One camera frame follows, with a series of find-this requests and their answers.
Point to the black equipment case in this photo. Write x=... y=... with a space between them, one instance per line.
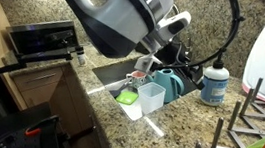
x=8 y=130

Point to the black camera stand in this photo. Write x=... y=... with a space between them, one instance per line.
x=40 y=56

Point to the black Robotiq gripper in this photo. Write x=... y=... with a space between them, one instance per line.
x=178 y=57

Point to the stainless steel sink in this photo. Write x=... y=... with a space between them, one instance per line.
x=109 y=71

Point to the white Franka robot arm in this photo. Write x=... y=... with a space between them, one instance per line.
x=118 y=18

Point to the steel dish rack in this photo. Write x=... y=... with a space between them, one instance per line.
x=235 y=112

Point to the teal watering can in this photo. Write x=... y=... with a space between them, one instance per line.
x=168 y=83

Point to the wooden base cabinet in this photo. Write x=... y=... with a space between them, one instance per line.
x=40 y=87

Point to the floral mug pink inside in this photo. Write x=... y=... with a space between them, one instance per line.
x=135 y=79

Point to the small spice bottle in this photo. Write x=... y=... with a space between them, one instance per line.
x=81 y=59

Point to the soap bottle with blue label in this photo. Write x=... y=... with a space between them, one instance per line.
x=214 y=90

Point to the translucent white plastic container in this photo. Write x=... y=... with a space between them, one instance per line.
x=150 y=98

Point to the black toaster oven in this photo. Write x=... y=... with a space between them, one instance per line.
x=42 y=40

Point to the green square lid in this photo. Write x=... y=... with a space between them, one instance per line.
x=126 y=97

